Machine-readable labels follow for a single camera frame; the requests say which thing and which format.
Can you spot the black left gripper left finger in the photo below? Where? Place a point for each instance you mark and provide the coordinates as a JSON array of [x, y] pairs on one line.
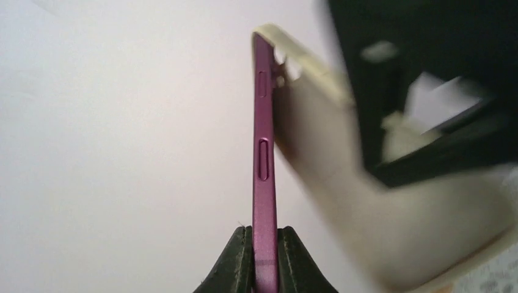
[[233, 272]]

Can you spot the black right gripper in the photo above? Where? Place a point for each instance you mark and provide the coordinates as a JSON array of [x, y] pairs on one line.
[[386, 45]]

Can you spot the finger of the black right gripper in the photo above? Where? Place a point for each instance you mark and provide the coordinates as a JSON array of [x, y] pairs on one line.
[[383, 137]]

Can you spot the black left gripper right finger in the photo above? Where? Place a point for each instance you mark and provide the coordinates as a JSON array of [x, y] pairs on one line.
[[298, 273]]

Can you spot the magenta phone black screen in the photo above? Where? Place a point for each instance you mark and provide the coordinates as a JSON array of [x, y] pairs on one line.
[[264, 225]]

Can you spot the cream phone case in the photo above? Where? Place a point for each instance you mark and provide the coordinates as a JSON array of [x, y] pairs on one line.
[[418, 238]]

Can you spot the floral patterned table mat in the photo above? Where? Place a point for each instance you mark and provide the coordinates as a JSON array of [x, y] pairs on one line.
[[497, 275]]

